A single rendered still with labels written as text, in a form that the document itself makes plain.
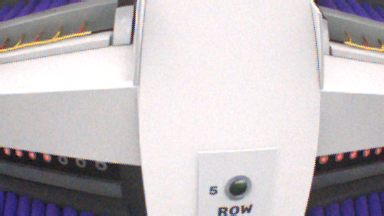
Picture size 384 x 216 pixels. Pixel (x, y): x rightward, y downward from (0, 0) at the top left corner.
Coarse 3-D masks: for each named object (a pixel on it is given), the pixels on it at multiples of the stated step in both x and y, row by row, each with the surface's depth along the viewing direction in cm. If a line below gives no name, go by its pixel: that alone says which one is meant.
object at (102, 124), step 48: (0, 0) 47; (48, 0) 44; (96, 0) 39; (144, 0) 31; (0, 48) 37; (48, 48) 37; (96, 48) 37; (0, 96) 33; (48, 96) 33; (96, 96) 33; (0, 144) 35; (48, 144) 34; (96, 144) 34
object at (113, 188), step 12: (0, 168) 51; (12, 168) 51; (24, 168) 51; (36, 168) 51; (36, 180) 51; (48, 180) 51; (60, 180) 51; (72, 180) 51; (84, 180) 51; (96, 180) 51; (108, 180) 51; (120, 180) 51; (96, 192) 51; (108, 192) 51; (120, 192) 51
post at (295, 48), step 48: (192, 0) 32; (240, 0) 32; (288, 0) 32; (144, 48) 32; (192, 48) 32; (240, 48) 32; (288, 48) 32; (144, 96) 33; (192, 96) 33; (240, 96) 33; (288, 96) 33; (144, 144) 33; (192, 144) 33; (240, 144) 33; (288, 144) 33; (192, 192) 33; (288, 192) 34
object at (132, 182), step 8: (120, 168) 54; (128, 168) 54; (136, 168) 54; (8, 176) 54; (120, 176) 54; (128, 176) 54; (136, 176) 54; (48, 184) 54; (128, 184) 54; (136, 184) 54; (336, 184) 54; (80, 192) 54; (128, 192) 54; (136, 192) 54; (144, 192) 54; (128, 200) 54; (136, 200) 54; (144, 200) 54; (136, 208) 55; (144, 208) 54
